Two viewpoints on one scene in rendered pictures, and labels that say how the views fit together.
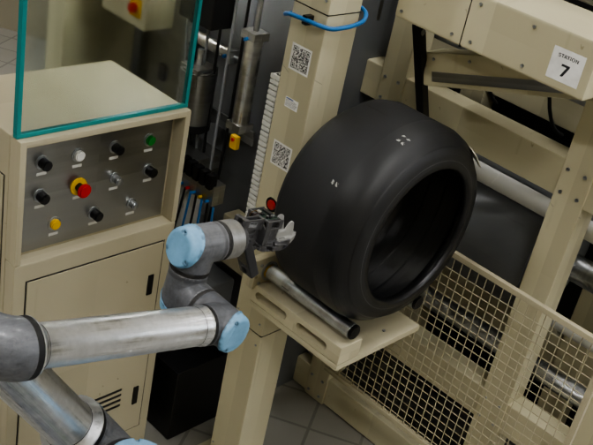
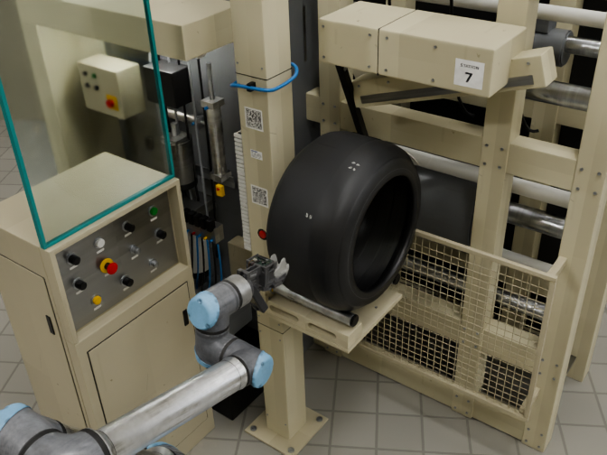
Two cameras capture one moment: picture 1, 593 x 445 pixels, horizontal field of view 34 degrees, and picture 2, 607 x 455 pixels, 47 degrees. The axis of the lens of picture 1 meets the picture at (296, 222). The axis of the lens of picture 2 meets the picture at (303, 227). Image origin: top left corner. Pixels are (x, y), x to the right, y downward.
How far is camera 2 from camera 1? 0.35 m
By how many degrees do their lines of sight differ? 4
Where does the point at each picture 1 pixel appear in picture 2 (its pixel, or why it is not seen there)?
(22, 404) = not seen: outside the picture
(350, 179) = (321, 209)
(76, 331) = (133, 426)
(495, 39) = (406, 63)
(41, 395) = not seen: outside the picture
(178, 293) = (209, 348)
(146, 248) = (174, 292)
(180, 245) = (199, 311)
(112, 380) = not seen: hidden behind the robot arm
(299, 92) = (260, 144)
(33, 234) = (81, 313)
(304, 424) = (331, 376)
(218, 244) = (229, 301)
